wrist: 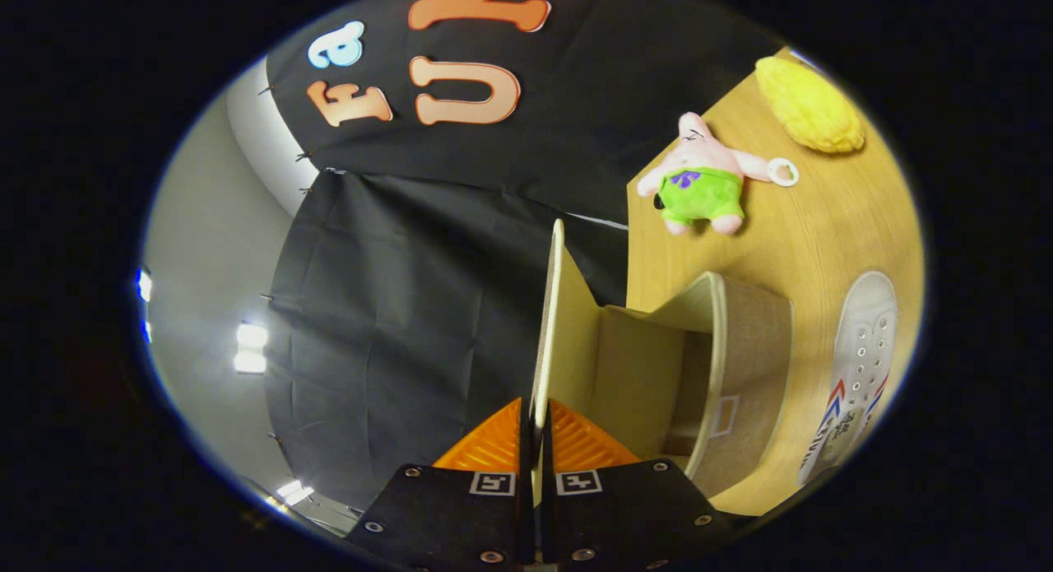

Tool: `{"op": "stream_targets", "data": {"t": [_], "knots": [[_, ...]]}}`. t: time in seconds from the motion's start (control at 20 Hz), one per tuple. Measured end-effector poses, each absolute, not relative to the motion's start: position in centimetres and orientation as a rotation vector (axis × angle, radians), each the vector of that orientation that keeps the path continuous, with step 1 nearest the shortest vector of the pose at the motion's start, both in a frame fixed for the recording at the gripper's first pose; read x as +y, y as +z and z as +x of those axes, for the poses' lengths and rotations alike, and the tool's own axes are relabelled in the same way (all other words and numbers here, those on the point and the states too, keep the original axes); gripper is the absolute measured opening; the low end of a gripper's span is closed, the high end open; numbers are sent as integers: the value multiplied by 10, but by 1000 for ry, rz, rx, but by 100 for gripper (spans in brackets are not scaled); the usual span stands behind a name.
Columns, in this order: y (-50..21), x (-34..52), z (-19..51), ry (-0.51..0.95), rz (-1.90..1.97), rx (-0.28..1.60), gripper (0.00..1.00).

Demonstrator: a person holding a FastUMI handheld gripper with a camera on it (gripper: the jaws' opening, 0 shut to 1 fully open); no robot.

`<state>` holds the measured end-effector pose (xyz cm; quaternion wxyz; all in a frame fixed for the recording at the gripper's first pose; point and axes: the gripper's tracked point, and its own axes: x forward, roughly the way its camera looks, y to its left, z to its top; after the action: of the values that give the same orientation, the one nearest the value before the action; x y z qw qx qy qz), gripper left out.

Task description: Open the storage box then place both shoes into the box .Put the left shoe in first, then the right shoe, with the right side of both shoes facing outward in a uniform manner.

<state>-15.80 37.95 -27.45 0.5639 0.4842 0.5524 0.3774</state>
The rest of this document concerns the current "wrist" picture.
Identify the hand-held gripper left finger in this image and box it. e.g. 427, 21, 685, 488
346, 398, 536, 571

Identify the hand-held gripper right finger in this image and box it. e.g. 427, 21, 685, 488
540, 399, 734, 571

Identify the beige fabric storage box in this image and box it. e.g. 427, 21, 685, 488
531, 218, 796, 507

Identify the white canvas shoe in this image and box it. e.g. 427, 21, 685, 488
796, 270, 899, 488

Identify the black backdrop cloth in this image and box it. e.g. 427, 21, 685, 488
263, 0, 782, 515

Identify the narrow ceiling light strip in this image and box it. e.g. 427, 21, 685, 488
234, 323, 271, 375

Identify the pink star plush toy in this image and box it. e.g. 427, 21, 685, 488
636, 111, 800, 237

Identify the yellow knobbly plush toy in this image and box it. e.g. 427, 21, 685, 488
754, 55, 866, 155

